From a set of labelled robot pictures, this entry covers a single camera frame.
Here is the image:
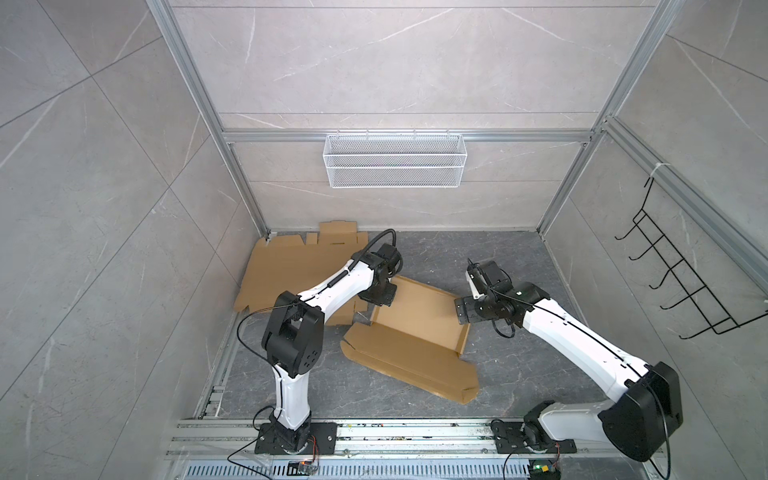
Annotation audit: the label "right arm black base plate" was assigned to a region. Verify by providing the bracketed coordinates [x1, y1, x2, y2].
[489, 419, 577, 454]

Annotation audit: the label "aluminium frame profiles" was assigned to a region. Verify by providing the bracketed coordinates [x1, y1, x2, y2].
[143, 0, 768, 301]

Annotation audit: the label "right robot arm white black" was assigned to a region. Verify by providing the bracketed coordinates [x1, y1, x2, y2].
[455, 260, 683, 462]

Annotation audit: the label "black wire hook rack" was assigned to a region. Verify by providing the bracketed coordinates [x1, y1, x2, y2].
[614, 177, 767, 340]

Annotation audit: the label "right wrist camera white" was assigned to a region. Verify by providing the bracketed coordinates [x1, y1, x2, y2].
[466, 267, 484, 300]

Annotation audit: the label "white wire mesh basket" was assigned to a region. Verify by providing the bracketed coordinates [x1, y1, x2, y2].
[323, 133, 468, 189]

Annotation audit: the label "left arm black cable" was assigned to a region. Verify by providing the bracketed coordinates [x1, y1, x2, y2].
[236, 227, 398, 373]

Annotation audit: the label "brown cardboard box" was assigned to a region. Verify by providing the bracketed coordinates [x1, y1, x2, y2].
[341, 277, 480, 405]
[234, 221, 369, 312]

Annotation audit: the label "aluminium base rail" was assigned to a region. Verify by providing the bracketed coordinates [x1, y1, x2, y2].
[155, 418, 672, 479]

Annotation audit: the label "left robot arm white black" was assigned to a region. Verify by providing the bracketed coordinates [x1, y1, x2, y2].
[261, 243, 403, 451]

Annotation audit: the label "white zip tie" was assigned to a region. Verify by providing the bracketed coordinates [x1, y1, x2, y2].
[649, 162, 671, 179]

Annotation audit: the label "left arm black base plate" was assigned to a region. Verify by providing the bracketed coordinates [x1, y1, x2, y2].
[254, 421, 338, 455]

